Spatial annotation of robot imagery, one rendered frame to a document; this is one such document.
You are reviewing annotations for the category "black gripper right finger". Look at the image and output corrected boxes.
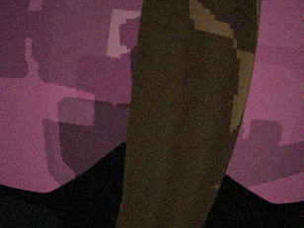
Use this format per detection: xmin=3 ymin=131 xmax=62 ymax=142
xmin=201 ymin=174 xmax=304 ymax=228

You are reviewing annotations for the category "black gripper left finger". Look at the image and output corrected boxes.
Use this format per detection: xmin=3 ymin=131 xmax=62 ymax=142
xmin=0 ymin=142 xmax=125 ymax=228

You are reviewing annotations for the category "short wooden post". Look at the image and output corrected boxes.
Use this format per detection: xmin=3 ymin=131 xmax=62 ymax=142
xmin=114 ymin=208 xmax=121 ymax=228

